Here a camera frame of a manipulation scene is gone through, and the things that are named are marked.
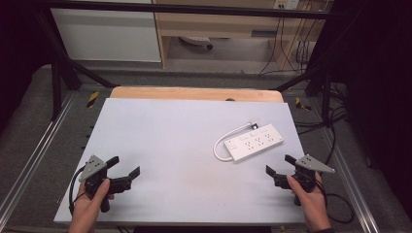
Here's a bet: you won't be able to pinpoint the aluminium floor rail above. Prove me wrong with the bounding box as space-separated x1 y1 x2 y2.
320 127 381 233
0 91 79 221

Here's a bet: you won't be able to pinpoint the white power strip cable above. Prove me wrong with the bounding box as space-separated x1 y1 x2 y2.
212 123 253 162

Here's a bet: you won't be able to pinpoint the light wooden desk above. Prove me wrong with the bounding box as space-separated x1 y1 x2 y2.
152 0 328 70

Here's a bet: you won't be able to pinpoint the black curtain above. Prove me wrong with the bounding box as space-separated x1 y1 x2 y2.
0 0 54 125
309 0 412 222

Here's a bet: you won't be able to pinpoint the black hanging cables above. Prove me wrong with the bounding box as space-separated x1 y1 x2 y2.
257 9 314 76

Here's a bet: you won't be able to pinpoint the white cabinet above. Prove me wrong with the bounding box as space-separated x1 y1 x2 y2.
51 7 162 63

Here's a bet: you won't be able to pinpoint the black floor cables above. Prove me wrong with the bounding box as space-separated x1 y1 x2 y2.
292 82 350 167

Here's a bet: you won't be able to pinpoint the person's right hand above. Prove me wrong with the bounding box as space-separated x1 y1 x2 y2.
286 172 331 231

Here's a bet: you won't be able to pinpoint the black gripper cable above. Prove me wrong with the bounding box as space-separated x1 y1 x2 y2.
319 179 355 224
68 166 87 216

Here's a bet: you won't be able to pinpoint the person's left hand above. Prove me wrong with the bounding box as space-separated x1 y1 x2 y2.
68 178 116 226

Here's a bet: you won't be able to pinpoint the white work board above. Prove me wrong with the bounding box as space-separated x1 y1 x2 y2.
52 97 307 226

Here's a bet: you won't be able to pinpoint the wooden table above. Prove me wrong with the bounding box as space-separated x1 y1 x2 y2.
109 85 285 104

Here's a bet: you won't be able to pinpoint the white power strip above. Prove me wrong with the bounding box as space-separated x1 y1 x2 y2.
223 123 285 164

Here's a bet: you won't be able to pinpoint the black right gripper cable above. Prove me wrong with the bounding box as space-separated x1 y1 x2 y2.
319 179 355 224

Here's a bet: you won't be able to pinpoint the black metal frame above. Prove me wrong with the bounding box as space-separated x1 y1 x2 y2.
33 0 336 122

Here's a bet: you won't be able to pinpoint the white wall socket strip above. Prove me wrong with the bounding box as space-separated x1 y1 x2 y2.
273 0 301 11

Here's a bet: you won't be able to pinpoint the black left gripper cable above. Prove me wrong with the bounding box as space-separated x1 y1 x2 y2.
68 166 87 216

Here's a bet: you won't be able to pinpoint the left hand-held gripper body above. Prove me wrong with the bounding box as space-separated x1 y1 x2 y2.
79 154 134 214

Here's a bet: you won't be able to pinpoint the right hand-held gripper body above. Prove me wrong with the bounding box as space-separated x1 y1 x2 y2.
273 154 336 207

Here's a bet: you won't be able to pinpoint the yellow black floor tape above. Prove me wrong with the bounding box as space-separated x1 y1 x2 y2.
86 90 100 109
294 96 313 112

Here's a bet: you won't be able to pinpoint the white chair base with castor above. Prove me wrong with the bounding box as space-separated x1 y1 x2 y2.
179 35 215 50

